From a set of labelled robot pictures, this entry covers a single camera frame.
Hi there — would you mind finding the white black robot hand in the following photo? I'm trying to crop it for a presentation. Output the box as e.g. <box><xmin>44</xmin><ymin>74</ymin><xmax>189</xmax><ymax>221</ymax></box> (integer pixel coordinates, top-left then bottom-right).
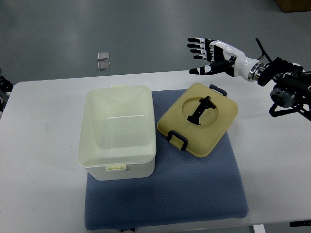
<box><xmin>187</xmin><ymin>37</ymin><xmax>258</xmax><ymax>82</ymax></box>

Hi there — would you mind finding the yellow box lid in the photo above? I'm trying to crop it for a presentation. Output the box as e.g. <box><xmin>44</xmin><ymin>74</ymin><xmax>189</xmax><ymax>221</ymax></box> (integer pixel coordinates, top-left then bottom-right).
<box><xmin>157</xmin><ymin>83</ymin><xmax>238</xmax><ymax>158</ymax></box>

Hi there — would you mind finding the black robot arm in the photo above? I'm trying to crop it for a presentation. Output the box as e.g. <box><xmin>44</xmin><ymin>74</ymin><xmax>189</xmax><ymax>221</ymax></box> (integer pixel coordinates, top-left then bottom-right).
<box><xmin>248</xmin><ymin>38</ymin><xmax>311</xmax><ymax>120</ymax></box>

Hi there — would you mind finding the brown cardboard box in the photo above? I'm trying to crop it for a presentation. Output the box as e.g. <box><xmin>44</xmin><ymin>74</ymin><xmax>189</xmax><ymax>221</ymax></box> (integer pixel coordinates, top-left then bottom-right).
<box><xmin>275</xmin><ymin>0</ymin><xmax>311</xmax><ymax>13</ymax></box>

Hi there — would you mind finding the white storage box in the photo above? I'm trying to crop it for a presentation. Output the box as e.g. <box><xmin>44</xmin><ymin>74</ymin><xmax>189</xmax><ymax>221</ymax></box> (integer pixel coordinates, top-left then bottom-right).
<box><xmin>77</xmin><ymin>85</ymin><xmax>156</xmax><ymax>181</ymax></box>

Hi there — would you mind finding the upper metal floor plate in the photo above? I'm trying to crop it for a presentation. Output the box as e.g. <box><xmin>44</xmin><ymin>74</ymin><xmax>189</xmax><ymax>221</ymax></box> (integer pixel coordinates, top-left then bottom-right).
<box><xmin>97</xmin><ymin>52</ymin><xmax>110</xmax><ymax>61</ymax></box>

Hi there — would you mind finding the blue padded mat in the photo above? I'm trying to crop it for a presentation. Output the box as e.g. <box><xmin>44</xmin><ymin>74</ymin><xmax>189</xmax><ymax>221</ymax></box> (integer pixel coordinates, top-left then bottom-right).
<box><xmin>84</xmin><ymin>88</ymin><xmax>249</xmax><ymax>231</ymax></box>

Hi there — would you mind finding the black white sneaker left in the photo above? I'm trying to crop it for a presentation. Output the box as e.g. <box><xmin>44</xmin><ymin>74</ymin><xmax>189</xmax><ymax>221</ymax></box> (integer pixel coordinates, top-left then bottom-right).
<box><xmin>0</xmin><ymin>74</ymin><xmax>14</xmax><ymax>115</ymax></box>

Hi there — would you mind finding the black table bracket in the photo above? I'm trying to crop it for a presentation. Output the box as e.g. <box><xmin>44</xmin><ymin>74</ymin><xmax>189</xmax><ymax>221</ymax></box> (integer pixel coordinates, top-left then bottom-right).
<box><xmin>290</xmin><ymin>220</ymin><xmax>311</xmax><ymax>228</ymax></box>

